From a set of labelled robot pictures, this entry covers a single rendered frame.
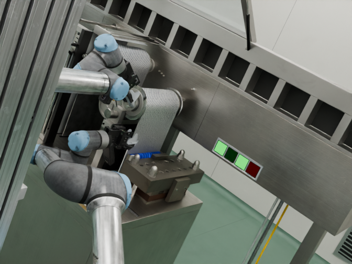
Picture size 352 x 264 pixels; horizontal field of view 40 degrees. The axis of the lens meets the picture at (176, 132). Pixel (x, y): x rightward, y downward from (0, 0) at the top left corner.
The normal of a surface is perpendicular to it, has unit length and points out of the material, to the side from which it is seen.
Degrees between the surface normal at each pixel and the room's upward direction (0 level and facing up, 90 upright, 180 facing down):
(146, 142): 90
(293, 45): 90
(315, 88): 90
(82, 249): 90
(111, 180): 21
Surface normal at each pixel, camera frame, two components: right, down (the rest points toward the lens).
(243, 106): -0.58, 0.03
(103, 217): -0.15, -0.67
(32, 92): 0.79, 0.48
